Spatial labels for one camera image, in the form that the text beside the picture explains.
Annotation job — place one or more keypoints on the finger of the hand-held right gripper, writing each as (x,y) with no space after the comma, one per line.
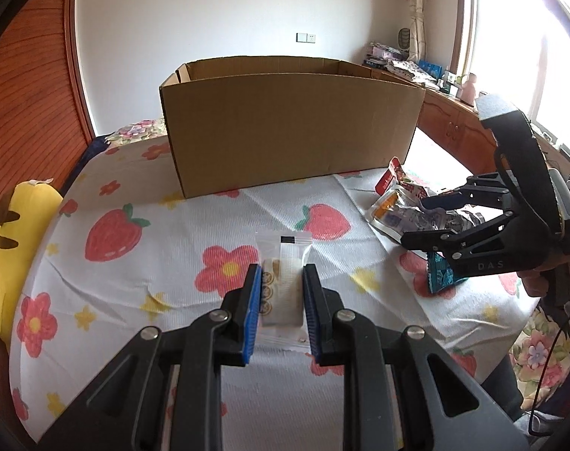
(437,202)
(418,239)

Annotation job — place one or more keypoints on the white wall socket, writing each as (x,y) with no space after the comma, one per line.
(306,37)

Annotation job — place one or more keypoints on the brown cardboard box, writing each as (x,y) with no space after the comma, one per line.
(289,136)

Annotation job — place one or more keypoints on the white snack packet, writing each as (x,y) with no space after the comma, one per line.
(285,263)

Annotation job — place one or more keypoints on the pink bottle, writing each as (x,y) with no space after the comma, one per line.
(469,88)

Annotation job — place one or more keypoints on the small round hand fan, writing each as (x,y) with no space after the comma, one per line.
(403,37)

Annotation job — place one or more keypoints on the blue box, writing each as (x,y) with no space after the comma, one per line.
(430,68)

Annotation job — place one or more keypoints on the patterned white cloth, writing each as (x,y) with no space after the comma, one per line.
(409,73)

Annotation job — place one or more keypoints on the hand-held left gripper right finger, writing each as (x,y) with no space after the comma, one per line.
(312,314)

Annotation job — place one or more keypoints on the light patterned curtain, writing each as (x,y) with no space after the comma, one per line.
(415,14)

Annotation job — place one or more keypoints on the stack of boxes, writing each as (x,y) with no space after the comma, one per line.
(381,54)

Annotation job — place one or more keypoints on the floral quilt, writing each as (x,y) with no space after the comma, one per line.
(134,129)

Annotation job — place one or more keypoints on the teal snack packet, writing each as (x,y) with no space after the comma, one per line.
(442,275)

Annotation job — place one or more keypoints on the dark blue cloth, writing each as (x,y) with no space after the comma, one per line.
(96,144)

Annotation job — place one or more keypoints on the yellow plush toy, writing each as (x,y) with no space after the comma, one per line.
(12,253)

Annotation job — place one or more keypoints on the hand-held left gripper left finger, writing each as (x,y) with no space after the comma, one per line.
(252,310)

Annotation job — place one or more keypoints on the window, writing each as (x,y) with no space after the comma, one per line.
(510,33)

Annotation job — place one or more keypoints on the wooden slatted wardrobe door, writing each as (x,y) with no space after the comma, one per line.
(36,80)

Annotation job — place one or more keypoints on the person's right hand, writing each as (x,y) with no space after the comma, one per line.
(533,283)

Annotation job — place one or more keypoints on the strawberry and flower print tablecloth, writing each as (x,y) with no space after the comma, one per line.
(172,263)

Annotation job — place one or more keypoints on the crumpled silver snack packet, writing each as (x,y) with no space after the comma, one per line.
(463,220)

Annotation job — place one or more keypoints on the floral bedsheet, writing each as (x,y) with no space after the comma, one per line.
(543,357)

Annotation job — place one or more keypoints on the wooden cabinet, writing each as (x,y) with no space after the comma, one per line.
(449,122)

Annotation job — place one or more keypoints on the silver packet with red label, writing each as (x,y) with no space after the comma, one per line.
(397,211)

